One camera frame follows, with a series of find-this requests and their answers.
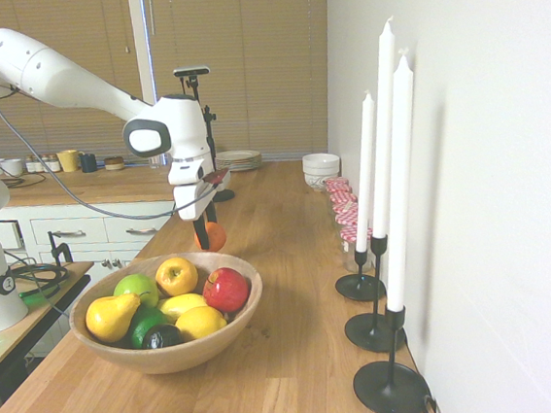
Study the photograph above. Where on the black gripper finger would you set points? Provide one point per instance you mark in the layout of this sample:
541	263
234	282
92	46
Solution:
211	212
202	233

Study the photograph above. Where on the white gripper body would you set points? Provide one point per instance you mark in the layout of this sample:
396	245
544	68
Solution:
192	200

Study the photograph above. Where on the orange fruit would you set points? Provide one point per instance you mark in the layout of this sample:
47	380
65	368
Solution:
217	239

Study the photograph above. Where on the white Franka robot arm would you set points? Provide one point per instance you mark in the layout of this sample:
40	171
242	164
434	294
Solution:
63	80

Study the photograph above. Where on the yellow apple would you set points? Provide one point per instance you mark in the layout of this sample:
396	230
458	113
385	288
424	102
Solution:
176	277

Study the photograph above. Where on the clear drinking glass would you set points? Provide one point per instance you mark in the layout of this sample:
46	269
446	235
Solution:
155	162

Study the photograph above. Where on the stack of white plates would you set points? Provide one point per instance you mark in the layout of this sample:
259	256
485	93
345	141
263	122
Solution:
242	160

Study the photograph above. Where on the red apple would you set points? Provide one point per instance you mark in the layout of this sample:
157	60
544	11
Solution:
226	289

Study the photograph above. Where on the small brown bowl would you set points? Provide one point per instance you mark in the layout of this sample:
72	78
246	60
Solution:
114	163

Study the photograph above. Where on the green apple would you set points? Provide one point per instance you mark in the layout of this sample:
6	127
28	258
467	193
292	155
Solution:
134	286

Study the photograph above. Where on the dark blue mug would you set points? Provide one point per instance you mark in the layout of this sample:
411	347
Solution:
88	163

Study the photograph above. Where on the green lime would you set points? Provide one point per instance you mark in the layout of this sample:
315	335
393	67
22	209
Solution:
143	326

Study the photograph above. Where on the dark avocado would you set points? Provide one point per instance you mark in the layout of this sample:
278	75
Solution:
161	336

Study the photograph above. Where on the white bowl painted pattern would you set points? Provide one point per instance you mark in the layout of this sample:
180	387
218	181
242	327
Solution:
319	183

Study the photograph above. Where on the plain white ceramic bowl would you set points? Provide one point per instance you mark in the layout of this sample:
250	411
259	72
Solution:
320	161

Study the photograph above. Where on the wooden fruit bowl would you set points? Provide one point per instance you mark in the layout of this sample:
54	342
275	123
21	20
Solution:
182	357

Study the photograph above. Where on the yellow pear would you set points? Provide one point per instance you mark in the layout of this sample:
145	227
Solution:
108	317

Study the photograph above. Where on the glass jar red checkered lid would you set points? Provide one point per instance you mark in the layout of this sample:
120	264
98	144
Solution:
337	183
347	219
349	253
340	196

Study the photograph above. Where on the yellow mug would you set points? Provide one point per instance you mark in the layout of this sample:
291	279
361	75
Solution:
68	161

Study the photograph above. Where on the glass jar labelled checkered lid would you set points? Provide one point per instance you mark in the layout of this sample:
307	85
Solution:
343	208

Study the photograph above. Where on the brown venetian blind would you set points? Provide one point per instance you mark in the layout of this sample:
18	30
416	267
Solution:
67	21
253	72

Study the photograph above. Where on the small spice jar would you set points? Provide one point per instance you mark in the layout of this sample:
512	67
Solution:
30	165
46	164
38	165
55	164

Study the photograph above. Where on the black clamp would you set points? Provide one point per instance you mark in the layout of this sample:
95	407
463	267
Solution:
53	247

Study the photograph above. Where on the white drawer cabinet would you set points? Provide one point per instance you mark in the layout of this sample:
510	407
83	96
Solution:
43	229

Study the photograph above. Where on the short white taper candle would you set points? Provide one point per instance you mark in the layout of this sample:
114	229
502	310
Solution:
365	173

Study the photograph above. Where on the black candle holder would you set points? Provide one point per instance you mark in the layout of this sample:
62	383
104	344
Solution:
388	391
371	334
356	287

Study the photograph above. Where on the medium white taper candle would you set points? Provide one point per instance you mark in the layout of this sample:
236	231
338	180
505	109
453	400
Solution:
401	194

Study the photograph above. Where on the tall white taper candle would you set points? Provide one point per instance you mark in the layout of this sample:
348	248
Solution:
385	132

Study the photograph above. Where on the black round-base camera stand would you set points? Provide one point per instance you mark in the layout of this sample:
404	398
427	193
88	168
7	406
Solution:
228	195

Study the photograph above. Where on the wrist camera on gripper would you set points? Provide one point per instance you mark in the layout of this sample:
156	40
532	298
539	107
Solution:
217	175

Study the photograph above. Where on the black stereo camera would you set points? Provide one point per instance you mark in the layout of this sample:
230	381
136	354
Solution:
190	71

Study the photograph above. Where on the white window post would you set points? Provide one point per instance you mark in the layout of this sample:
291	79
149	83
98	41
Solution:
143	58

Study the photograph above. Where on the wooden table black frame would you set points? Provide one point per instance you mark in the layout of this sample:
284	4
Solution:
19	333

